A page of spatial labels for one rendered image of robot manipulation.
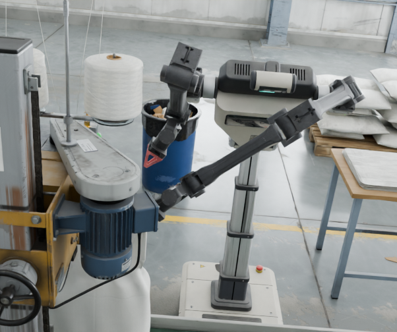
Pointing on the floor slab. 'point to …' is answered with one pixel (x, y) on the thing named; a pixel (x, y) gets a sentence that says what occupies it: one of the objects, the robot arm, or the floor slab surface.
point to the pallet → (321, 141)
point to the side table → (339, 163)
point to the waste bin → (183, 136)
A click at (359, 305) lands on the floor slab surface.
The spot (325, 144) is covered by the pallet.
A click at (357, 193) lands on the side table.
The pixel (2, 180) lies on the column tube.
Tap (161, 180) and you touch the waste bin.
